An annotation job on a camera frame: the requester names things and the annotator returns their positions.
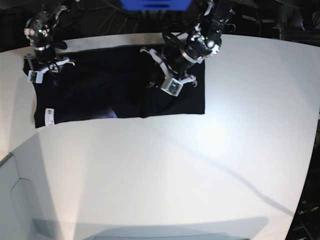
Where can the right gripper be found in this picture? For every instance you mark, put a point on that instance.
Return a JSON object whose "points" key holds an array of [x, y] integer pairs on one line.
{"points": [[45, 56]]}

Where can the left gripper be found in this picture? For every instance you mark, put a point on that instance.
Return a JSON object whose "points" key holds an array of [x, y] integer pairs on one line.
{"points": [[175, 65]]}

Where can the black T-shirt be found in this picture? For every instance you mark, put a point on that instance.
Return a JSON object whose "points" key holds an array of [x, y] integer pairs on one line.
{"points": [[110, 83]]}

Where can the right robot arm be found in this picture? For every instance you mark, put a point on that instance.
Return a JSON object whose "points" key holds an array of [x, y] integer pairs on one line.
{"points": [[40, 30]]}

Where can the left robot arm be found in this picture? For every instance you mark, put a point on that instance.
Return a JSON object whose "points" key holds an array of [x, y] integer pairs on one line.
{"points": [[204, 40]]}

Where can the blue plastic box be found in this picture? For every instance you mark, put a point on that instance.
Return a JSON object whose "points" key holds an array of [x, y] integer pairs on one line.
{"points": [[155, 5]]}

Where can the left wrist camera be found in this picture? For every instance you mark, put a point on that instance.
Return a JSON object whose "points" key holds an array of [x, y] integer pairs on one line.
{"points": [[172, 87]]}

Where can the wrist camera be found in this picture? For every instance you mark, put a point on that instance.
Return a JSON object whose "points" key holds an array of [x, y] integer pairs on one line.
{"points": [[35, 77], [172, 87]]}

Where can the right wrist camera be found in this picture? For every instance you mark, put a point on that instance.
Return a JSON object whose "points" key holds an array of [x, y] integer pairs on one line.
{"points": [[35, 77]]}

